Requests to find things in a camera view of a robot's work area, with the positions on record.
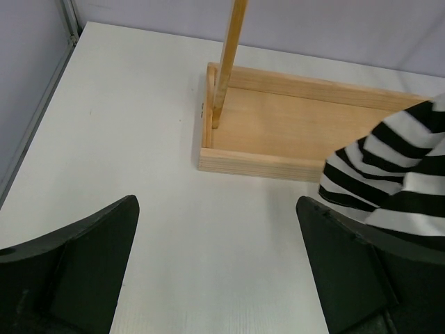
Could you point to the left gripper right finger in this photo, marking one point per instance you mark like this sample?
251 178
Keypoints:
372 280

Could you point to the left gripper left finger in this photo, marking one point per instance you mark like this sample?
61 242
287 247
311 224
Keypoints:
69 280

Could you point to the black white striped tank top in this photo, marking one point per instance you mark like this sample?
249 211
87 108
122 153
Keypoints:
393 178

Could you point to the wooden clothes rack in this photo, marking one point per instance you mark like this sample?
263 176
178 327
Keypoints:
271 124

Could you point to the aluminium frame post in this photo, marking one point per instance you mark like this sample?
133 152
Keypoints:
37 40

